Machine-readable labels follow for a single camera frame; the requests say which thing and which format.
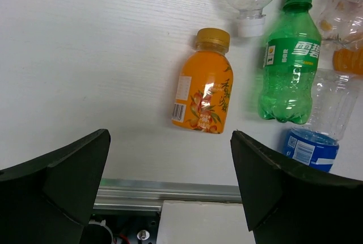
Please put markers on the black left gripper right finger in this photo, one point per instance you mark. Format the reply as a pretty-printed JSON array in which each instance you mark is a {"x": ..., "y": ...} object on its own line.
[{"x": 286, "y": 201}]

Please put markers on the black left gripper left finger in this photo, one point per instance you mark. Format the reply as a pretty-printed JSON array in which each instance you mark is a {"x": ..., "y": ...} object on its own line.
[{"x": 50, "y": 199}]

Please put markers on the orange juice bottle gold cap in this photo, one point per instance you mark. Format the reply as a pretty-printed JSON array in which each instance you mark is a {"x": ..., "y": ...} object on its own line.
[{"x": 205, "y": 84}]

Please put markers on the orange soda bottle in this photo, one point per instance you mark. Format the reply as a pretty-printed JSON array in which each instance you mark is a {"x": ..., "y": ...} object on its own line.
[{"x": 348, "y": 61}]

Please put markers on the clear bottle blue label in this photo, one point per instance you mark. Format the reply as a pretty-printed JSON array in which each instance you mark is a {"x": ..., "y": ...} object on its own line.
[{"x": 316, "y": 143}]

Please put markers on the green Sprite bottle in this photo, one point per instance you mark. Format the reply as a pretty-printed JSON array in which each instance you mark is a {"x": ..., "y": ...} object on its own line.
[{"x": 290, "y": 64}]

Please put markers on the clear bottle red label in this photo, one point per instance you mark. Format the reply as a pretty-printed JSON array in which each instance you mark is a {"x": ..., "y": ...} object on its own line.
[{"x": 340, "y": 23}]

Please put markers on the aluminium table edge rail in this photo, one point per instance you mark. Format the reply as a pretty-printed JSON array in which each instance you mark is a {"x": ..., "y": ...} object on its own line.
[{"x": 137, "y": 195}]

